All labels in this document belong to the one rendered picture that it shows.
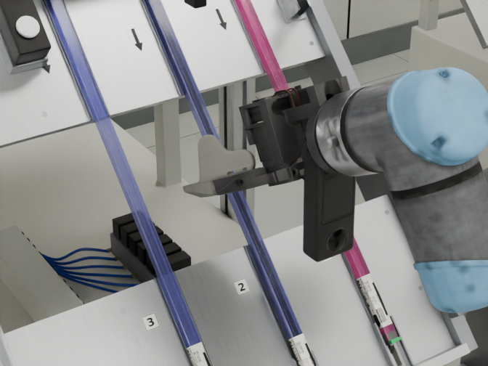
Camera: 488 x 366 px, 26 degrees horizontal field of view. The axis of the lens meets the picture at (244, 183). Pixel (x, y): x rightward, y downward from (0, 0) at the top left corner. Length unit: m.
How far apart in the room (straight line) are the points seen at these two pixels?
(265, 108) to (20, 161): 0.90
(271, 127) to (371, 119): 0.15
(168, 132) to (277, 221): 1.15
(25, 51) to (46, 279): 0.44
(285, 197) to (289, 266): 1.73
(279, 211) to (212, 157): 1.79
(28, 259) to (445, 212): 0.78
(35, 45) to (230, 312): 0.34
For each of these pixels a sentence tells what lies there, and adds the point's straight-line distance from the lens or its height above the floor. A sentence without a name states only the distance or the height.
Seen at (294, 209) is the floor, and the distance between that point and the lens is 2.83.
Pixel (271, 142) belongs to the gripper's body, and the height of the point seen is 1.03.
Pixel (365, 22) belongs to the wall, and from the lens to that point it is 3.67.
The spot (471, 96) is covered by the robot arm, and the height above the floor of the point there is 1.14.
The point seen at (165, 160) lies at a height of 0.67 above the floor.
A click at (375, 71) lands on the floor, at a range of 3.65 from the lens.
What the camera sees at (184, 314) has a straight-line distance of 1.08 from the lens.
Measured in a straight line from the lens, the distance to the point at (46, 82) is 1.13.
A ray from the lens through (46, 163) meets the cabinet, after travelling 1.81.
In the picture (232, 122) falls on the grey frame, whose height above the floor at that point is 0.79.
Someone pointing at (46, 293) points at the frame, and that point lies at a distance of 1.42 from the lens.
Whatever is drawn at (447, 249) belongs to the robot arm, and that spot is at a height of 1.03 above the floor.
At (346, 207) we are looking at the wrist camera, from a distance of 0.99.
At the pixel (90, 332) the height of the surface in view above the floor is 0.83.
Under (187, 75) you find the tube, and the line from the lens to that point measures 1.17.
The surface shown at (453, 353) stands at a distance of 1.21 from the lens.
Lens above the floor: 1.49
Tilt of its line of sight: 30 degrees down
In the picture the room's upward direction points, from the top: straight up
